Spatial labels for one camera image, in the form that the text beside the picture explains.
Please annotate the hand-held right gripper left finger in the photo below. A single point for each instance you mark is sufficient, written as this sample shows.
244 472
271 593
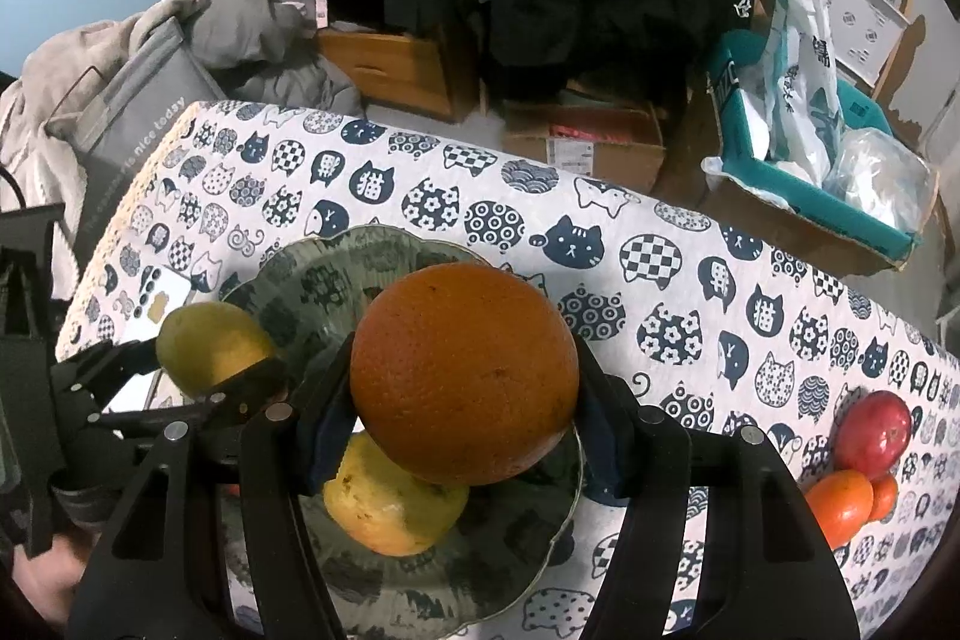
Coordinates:
330 437

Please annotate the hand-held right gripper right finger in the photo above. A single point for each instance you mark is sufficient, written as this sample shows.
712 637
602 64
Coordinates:
600 452

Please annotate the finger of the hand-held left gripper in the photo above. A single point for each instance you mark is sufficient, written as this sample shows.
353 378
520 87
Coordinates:
240 392
105 366

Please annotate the greenish yellow pear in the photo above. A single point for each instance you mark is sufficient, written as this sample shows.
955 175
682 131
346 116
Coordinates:
210 347

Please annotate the dark patterned glass bowl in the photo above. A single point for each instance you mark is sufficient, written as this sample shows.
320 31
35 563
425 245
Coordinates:
330 280

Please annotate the large orange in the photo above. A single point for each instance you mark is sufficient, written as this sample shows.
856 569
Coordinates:
465 370

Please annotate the orange tangerine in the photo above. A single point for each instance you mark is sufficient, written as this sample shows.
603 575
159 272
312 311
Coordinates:
840 509
885 497

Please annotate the red apple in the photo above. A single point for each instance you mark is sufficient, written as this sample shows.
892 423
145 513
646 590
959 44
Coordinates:
874 434

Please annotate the cat print tablecloth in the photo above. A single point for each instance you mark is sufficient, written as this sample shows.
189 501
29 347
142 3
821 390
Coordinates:
660 310

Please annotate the grey tote bag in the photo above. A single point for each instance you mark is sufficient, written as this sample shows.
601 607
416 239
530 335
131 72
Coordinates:
142 123

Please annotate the plain cardboard box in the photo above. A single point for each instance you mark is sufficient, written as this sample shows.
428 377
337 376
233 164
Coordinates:
780 227

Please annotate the cardboard box with red label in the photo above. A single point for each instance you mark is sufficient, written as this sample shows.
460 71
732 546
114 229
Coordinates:
592 138

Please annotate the teal box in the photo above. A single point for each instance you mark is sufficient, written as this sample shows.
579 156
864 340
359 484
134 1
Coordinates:
847 212

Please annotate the grey clothes pile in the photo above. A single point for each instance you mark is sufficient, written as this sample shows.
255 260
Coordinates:
255 40

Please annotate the wooden drawer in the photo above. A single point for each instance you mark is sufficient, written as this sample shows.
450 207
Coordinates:
390 70

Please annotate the clear plastic bag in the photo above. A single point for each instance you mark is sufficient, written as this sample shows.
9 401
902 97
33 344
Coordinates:
885 179

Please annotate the white drawer basket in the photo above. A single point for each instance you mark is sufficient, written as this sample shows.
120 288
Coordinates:
862 25

